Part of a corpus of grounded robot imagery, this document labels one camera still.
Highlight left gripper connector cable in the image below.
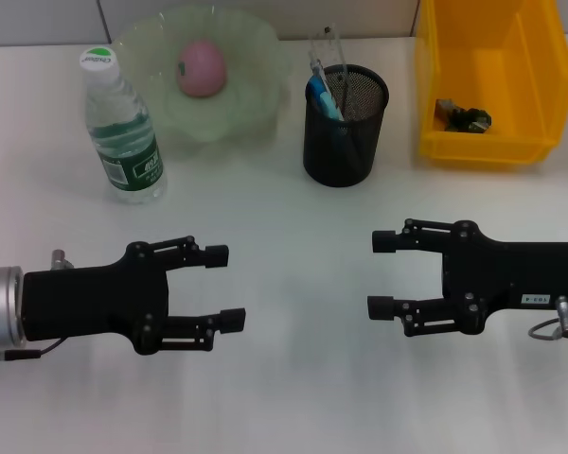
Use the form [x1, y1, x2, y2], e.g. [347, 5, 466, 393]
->
[0, 336, 68, 371]

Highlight black mesh pen cup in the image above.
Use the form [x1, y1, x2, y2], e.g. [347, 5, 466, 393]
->
[302, 64, 390, 188]

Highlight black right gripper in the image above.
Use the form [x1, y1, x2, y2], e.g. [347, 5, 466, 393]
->
[366, 218, 568, 339]

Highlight clear bottle green label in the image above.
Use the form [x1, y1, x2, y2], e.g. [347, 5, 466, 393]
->
[79, 45, 168, 205]

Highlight pink toy peach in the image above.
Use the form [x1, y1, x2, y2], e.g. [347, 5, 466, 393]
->
[175, 40, 229, 98]

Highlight transparent plastic ruler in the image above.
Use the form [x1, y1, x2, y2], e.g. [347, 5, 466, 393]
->
[310, 26, 357, 100]

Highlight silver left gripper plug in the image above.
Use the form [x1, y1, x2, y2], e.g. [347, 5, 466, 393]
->
[50, 249, 76, 271]

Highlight green plastic wrapper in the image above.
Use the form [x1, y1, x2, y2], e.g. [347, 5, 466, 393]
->
[434, 97, 493, 133]

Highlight yellow plastic storage bin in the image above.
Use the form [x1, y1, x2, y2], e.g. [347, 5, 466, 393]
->
[415, 0, 568, 166]

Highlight right gripper connector cable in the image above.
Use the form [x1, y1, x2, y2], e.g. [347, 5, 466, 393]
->
[528, 295, 568, 342]

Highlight gripper connector cable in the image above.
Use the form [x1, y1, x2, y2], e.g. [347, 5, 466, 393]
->
[0, 336, 68, 371]
[528, 295, 568, 342]

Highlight blue scissors with sheath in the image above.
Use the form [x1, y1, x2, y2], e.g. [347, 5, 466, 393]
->
[306, 78, 345, 123]

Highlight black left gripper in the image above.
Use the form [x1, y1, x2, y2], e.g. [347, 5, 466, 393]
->
[22, 235, 247, 357]

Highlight green glass fruit plate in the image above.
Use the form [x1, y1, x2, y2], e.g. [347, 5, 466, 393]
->
[108, 5, 294, 146]

